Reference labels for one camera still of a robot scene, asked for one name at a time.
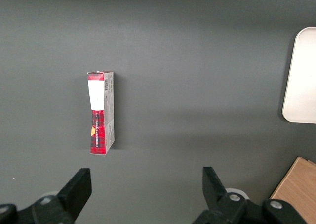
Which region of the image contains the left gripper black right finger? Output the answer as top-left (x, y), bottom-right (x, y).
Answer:
top-left (192, 167), bottom-right (255, 224)

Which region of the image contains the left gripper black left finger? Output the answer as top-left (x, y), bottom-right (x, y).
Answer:
top-left (31, 168), bottom-right (92, 224)

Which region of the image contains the cream rectangular tray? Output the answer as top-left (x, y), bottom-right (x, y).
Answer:
top-left (282, 26), bottom-right (316, 124)

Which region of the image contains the wooden drawer cabinet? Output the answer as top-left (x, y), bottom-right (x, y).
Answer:
top-left (269, 156), bottom-right (316, 224)

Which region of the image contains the red plaid cardboard box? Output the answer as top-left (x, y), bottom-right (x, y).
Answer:
top-left (87, 70), bottom-right (115, 156)

